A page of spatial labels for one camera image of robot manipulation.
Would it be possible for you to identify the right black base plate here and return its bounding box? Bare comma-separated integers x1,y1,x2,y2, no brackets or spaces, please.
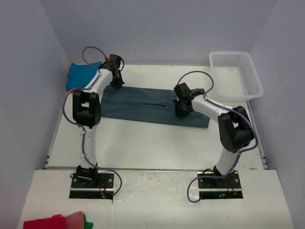
198,171,243,200

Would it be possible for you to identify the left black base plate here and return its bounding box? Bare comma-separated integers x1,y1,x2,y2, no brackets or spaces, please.
69,173,114,200

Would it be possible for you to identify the folded blue t-shirt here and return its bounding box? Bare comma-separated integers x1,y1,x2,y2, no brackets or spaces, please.
66,63,97,91

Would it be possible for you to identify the magenta folded cloth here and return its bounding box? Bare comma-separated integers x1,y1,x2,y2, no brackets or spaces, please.
23,214,67,229

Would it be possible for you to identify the pink folded cloth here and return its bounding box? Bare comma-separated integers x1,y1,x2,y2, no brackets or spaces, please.
66,211,84,229

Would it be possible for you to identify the grey-blue t-shirt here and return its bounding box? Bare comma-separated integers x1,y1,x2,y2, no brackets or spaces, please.
101,86,210,128

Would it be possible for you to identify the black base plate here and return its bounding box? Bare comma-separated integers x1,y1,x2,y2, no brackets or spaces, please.
198,171,243,200
69,173,114,200

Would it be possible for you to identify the white plastic basket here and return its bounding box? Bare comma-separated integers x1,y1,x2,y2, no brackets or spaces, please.
209,52,264,102

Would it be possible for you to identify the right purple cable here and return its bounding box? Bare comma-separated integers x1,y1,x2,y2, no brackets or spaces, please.
187,71,259,202

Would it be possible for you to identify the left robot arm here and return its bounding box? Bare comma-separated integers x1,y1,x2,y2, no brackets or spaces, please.
71,54,124,188

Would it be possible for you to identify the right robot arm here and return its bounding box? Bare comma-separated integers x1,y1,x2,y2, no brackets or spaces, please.
174,83,256,187

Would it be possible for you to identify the green cloth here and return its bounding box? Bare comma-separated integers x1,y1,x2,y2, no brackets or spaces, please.
83,215,94,229

